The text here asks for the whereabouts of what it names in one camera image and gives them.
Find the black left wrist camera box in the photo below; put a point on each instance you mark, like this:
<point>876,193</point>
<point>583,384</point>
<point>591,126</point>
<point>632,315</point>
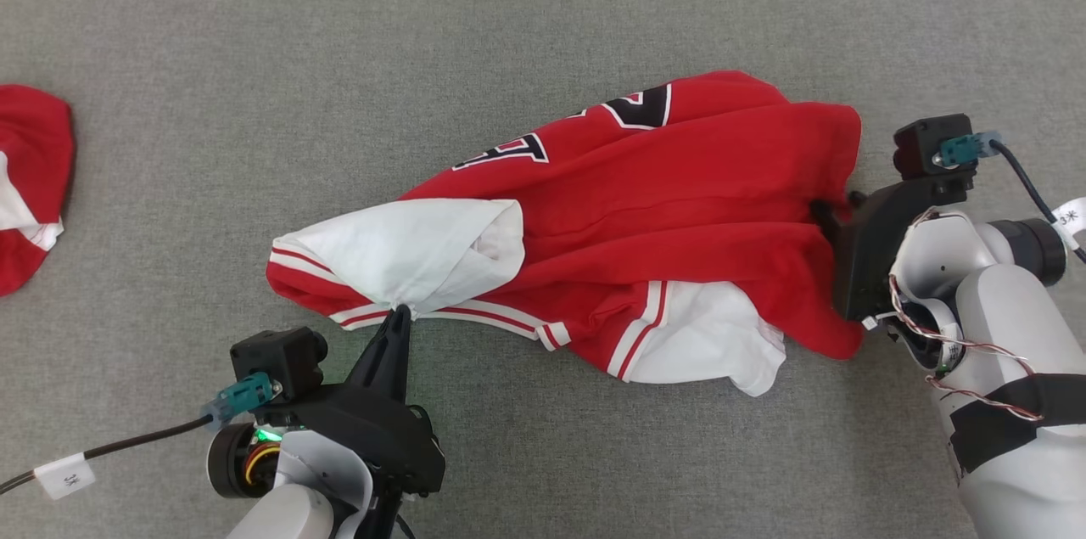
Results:
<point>271,356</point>

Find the red basketball shorts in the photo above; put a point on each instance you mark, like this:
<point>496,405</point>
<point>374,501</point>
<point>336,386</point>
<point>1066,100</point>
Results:
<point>38,140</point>

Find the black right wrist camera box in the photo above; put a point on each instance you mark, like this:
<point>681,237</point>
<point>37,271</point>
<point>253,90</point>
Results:
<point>925,144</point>

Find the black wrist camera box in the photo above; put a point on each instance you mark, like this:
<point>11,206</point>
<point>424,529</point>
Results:
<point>271,356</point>
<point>925,144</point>

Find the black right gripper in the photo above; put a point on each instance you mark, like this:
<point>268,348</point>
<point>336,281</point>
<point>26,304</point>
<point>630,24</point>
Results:
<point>865,259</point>

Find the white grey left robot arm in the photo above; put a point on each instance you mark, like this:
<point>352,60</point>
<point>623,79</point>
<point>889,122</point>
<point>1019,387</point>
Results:
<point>288,513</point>

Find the red basketball jersey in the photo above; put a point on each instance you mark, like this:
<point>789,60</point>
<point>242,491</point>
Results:
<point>679,208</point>

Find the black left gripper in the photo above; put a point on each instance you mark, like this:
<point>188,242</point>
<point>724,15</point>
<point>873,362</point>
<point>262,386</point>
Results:
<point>382,437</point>

